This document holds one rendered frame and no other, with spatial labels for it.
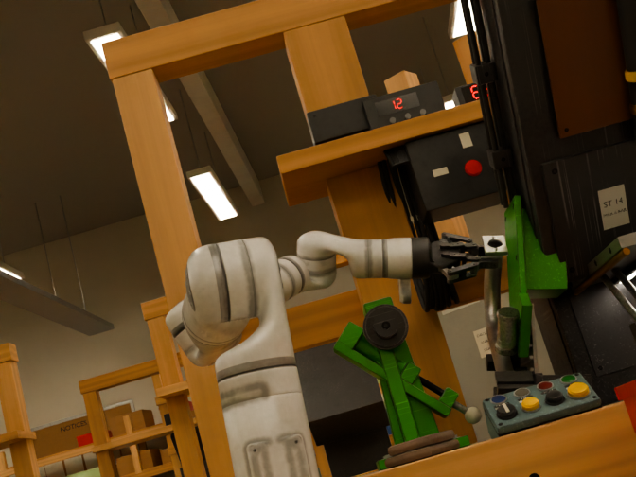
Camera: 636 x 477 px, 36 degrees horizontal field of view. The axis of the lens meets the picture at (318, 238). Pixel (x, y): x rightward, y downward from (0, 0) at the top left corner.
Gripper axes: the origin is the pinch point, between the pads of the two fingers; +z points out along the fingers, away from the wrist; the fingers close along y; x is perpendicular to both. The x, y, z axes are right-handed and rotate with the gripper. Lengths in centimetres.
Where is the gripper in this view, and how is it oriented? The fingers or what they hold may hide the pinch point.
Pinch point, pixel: (489, 256)
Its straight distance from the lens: 181.3
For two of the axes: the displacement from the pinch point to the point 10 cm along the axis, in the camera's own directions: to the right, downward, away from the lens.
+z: 10.0, -0.2, -0.4
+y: 0.2, -5.4, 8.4
